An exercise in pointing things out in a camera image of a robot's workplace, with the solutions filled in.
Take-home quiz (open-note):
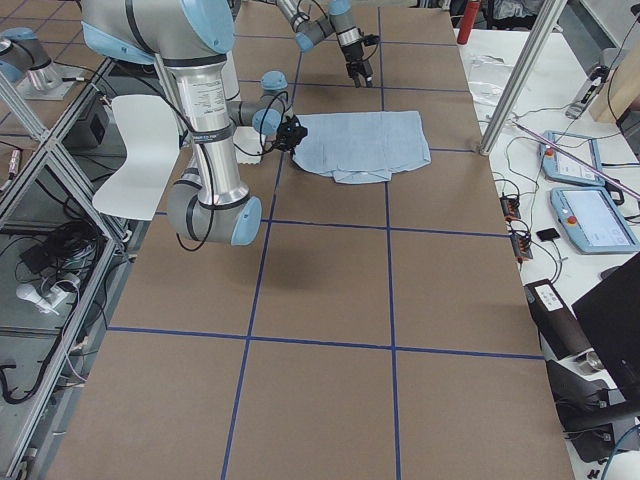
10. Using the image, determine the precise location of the clear plastic bag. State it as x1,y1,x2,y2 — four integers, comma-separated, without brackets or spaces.
463,53,513,125

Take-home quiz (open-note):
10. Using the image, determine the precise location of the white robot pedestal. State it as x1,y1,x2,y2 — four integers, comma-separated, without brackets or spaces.
222,52,262,164

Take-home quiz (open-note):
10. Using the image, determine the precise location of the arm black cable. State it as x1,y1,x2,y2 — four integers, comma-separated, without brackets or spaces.
256,91,293,156

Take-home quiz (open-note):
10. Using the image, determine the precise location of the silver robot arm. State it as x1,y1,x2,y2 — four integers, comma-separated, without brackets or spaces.
82,1,307,246
274,0,380,88

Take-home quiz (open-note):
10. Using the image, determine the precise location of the far blue teach pendant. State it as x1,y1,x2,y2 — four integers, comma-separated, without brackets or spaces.
537,129,617,186

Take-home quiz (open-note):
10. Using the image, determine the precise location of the white power strip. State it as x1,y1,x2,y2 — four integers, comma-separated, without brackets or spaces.
16,284,67,315

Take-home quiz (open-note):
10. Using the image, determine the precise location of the white plastic chair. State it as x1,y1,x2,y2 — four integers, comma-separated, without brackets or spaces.
92,94,180,221

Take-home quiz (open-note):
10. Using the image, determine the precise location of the black label printer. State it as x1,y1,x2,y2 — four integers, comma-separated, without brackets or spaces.
523,279,591,359

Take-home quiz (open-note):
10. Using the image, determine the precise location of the red circuit board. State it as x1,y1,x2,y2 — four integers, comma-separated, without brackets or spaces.
500,196,521,221

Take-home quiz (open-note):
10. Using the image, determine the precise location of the near blue teach pendant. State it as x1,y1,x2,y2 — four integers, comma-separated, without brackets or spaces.
549,187,639,254

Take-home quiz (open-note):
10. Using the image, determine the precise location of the blue teach pendant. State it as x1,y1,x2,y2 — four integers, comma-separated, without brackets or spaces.
537,129,617,186
549,187,639,254

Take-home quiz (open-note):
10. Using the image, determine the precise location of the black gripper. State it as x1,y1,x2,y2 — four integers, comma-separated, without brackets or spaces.
275,131,298,153
341,39,373,88

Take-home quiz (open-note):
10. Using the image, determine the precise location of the reacher grabber stick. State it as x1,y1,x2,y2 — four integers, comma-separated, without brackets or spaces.
513,121,640,200

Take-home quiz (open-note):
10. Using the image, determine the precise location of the aluminium frame post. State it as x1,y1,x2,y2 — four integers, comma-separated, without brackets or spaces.
478,0,567,156

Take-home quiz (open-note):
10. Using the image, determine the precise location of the black monitor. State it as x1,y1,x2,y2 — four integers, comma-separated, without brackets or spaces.
572,255,639,389

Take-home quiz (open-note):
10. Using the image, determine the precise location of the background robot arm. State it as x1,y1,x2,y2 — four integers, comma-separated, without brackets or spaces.
1,27,62,91

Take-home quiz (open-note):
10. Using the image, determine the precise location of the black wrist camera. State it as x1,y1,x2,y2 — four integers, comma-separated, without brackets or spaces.
277,115,308,147
362,34,380,46

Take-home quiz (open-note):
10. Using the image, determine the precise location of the light blue button shirt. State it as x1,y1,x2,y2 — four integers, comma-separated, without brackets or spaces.
293,111,431,185

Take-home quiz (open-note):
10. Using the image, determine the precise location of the red bottle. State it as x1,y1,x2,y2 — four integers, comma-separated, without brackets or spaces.
456,0,481,45

